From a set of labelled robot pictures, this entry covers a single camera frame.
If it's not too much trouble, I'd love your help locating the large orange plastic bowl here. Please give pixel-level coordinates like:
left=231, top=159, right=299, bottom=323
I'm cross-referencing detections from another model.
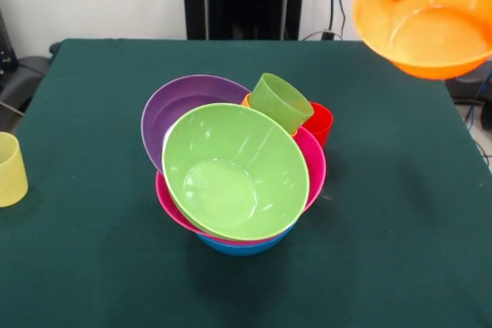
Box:
left=352, top=0, right=492, bottom=81

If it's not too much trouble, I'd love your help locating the green plastic cup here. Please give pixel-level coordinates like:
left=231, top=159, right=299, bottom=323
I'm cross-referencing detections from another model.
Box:
left=248, top=72, right=315, bottom=134

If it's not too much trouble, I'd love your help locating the orange plastic cup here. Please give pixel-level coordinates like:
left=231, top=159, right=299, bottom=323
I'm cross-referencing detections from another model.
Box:
left=240, top=91, right=299, bottom=137

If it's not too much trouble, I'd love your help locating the pink plastic bowl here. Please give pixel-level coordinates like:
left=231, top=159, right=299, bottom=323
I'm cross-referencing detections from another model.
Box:
left=155, top=124, right=327, bottom=247

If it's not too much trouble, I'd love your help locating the purple plastic bowl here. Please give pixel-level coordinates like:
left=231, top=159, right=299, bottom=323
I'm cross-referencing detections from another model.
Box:
left=141, top=74, right=251, bottom=175

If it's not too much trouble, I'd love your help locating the green plastic bowl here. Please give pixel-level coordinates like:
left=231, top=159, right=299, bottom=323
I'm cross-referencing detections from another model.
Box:
left=161, top=102, right=311, bottom=240

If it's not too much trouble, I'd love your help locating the black wheeled base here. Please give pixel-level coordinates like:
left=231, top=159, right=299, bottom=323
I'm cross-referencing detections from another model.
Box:
left=444, top=59, right=492, bottom=131

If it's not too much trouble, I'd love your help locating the red plastic cup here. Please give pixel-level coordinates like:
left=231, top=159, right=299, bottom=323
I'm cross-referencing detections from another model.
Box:
left=301, top=101, right=334, bottom=151

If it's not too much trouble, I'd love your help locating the dark green tablecloth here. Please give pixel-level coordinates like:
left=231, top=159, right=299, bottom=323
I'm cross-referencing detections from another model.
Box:
left=0, top=38, right=492, bottom=328

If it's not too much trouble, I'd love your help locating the large blue plastic bowl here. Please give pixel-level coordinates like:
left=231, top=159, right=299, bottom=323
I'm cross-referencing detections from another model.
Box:
left=195, top=222, right=299, bottom=257

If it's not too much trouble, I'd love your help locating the black equipment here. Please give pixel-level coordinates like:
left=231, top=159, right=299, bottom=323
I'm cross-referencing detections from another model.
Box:
left=0, top=8, right=51, bottom=116

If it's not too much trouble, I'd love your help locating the yellow plastic cup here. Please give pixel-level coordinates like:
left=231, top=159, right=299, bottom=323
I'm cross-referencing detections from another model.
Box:
left=0, top=131, right=29, bottom=208

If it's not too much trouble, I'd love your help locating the blue cable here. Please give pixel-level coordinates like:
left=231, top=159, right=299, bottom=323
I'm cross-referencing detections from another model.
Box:
left=463, top=70, right=492, bottom=125

